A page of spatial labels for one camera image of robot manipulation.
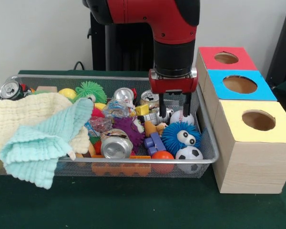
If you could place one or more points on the wooden box with three holes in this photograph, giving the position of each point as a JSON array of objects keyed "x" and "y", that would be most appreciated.
[{"x": 252, "y": 162}]

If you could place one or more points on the cream waffle cloth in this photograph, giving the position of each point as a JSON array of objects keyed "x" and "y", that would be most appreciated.
[{"x": 9, "y": 114}]

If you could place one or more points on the clear mesh bin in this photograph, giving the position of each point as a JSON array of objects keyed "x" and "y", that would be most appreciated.
[{"x": 74, "y": 170}]

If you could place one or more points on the mint waffle cloth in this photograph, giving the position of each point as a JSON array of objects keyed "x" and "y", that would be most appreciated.
[{"x": 38, "y": 143}]

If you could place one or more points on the green spiky ball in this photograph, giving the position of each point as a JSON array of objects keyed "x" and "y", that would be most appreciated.
[{"x": 90, "y": 88}]

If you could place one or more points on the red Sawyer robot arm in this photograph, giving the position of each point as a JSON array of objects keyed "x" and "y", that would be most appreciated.
[{"x": 171, "y": 28}]

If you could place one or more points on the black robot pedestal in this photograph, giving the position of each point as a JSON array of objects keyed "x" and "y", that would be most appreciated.
[{"x": 124, "y": 47}]

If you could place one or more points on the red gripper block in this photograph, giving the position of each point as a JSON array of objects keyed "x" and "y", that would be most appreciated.
[{"x": 174, "y": 84}]

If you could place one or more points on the dark green table cloth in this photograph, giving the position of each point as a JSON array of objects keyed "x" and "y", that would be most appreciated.
[{"x": 133, "y": 205}]

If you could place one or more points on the small baseball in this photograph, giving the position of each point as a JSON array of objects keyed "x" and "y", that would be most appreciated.
[{"x": 177, "y": 119}]

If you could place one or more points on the crushed silver can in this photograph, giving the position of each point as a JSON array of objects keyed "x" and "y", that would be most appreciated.
[{"x": 115, "y": 148}]

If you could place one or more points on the orange ball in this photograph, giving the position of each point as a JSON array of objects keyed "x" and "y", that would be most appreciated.
[{"x": 162, "y": 155}]

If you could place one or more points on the silver robot toy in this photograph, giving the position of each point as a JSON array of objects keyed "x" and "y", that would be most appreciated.
[{"x": 150, "y": 117}]

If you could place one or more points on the blue spiky toy with eyes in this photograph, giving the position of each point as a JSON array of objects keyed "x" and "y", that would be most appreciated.
[{"x": 171, "y": 137}]

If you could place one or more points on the purple spiky ball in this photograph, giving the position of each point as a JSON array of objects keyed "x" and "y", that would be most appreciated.
[{"x": 126, "y": 128}]

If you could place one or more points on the small soccer ball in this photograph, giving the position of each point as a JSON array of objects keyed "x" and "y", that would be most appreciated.
[{"x": 189, "y": 152}]

